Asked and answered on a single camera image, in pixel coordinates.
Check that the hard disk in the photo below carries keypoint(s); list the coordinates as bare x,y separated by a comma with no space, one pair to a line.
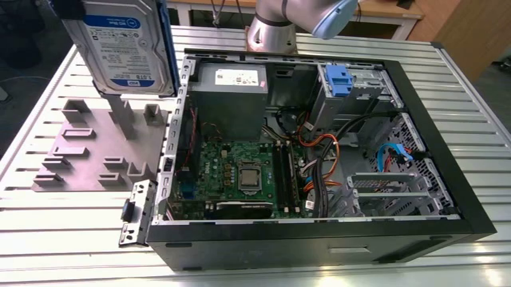
119,48

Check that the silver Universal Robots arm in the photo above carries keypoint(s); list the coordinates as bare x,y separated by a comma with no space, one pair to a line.
271,36

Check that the metal disk bay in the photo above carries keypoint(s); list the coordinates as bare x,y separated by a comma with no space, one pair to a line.
383,194

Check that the grey parts rack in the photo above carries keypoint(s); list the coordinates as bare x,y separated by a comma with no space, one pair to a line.
99,149

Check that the grey power supply unit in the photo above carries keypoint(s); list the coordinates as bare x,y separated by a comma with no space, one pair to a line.
227,110

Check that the green motherboard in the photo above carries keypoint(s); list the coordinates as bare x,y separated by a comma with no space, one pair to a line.
215,155

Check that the blue VGA port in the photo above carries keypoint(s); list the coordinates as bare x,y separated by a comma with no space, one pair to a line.
127,210

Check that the blue drive latch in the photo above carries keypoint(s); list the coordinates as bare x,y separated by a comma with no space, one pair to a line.
336,74

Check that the silver CPU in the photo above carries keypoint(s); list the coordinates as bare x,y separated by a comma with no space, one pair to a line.
251,179

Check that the metal drive cage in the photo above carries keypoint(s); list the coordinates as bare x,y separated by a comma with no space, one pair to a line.
331,110

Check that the CPU socket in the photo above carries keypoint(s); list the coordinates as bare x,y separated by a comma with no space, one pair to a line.
251,192

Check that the black graphics card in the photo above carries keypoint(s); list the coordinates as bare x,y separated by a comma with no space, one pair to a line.
239,210

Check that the RAM stick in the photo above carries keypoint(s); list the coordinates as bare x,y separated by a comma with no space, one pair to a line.
294,179

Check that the wooden desk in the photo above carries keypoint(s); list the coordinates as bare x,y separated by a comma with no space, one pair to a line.
391,10

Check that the black PC case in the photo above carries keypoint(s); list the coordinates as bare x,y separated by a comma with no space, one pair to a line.
279,248

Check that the wooden cabinet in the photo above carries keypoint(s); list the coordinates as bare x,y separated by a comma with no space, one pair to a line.
467,30

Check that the black chair base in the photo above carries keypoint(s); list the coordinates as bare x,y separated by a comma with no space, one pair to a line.
506,64

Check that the metal rear bracket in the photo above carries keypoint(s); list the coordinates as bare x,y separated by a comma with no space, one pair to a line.
144,215

